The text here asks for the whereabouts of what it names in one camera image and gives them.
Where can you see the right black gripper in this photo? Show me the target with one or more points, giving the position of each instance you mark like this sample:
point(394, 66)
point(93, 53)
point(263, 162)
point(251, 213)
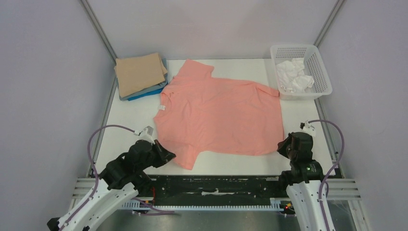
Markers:
point(287, 145)

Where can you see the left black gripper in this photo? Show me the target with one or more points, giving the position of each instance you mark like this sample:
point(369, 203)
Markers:
point(164, 156)

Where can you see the salmon pink t shirt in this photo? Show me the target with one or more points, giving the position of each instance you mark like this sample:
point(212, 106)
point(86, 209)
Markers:
point(199, 112)

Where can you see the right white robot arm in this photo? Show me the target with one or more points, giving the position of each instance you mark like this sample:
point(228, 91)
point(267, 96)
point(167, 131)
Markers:
point(304, 183)

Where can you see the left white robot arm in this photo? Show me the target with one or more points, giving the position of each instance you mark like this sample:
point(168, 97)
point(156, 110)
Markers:
point(124, 184)

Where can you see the blue folded t shirt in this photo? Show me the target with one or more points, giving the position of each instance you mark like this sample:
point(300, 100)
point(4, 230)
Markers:
point(156, 89)

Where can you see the grey-teal folded t shirt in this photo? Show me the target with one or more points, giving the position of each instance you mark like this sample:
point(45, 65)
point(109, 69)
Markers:
point(165, 82)

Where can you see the white crumpled t shirt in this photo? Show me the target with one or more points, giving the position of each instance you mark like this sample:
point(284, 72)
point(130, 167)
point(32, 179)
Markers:
point(292, 76)

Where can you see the white plastic laundry basket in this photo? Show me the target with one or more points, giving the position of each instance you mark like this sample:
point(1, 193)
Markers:
point(314, 67)

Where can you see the beige folded t shirt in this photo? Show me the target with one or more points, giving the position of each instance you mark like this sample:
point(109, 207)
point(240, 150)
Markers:
point(135, 74)

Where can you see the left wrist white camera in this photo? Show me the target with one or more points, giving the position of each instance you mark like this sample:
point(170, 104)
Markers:
point(146, 132)

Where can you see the wrist white camera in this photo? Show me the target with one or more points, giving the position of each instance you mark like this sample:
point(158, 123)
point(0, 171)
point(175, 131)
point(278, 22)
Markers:
point(307, 128)
point(146, 132)

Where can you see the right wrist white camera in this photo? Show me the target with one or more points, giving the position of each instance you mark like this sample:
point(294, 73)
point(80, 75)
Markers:
point(307, 128)

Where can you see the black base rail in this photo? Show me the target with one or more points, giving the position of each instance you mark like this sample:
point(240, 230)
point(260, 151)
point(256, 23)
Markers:
point(213, 190)

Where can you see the white slotted cable duct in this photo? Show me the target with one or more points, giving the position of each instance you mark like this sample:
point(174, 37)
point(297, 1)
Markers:
point(136, 205)

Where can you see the right aluminium frame post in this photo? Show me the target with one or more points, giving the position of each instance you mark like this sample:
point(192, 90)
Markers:
point(330, 19)

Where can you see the aluminium frame post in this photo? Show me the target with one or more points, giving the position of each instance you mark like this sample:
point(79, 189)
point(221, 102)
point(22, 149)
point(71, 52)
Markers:
point(330, 19)
point(98, 27)

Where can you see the left aluminium frame post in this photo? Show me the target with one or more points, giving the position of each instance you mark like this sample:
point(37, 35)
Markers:
point(98, 27)

